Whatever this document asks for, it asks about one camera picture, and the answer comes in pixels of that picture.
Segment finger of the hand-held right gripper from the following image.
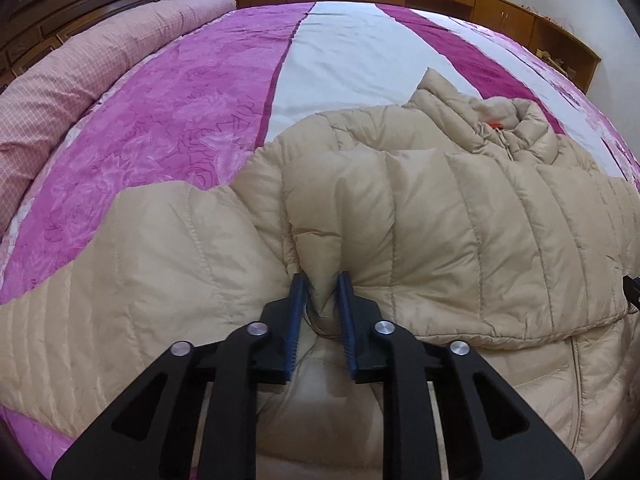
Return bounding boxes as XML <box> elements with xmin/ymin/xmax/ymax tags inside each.
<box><xmin>622</xmin><ymin>275</ymin><xmax>640</xmax><ymax>316</ymax></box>

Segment pink and white floral bedspread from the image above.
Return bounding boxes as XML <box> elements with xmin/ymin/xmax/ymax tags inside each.
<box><xmin>0</xmin><ymin>0</ymin><xmax>640</xmax><ymax>480</ymax></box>

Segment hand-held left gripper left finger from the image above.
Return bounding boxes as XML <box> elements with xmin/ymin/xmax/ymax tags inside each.
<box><xmin>51</xmin><ymin>273</ymin><xmax>308</xmax><ymax>480</ymax></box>

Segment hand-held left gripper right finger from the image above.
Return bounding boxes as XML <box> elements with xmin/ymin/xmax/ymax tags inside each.
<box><xmin>337</xmin><ymin>271</ymin><xmax>585</xmax><ymax>480</ymax></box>

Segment beige quilted down jacket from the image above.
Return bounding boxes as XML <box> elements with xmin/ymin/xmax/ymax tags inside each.
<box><xmin>0</xmin><ymin>67</ymin><xmax>640</xmax><ymax>480</ymax></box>

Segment small yellow shelf ornaments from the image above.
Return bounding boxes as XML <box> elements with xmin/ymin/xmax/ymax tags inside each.
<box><xmin>537</xmin><ymin>49</ymin><xmax>576</xmax><ymax>77</ymax></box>

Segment rolled pink checked quilt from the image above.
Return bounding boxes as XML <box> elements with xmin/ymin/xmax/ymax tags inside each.
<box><xmin>0</xmin><ymin>0</ymin><xmax>238</xmax><ymax>211</ymax></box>

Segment dark wooden headboard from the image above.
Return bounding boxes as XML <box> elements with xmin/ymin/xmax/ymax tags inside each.
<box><xmin>0</xmin><ymin>0</ymin><xmax>162</xmax><ymax>92</ymax></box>

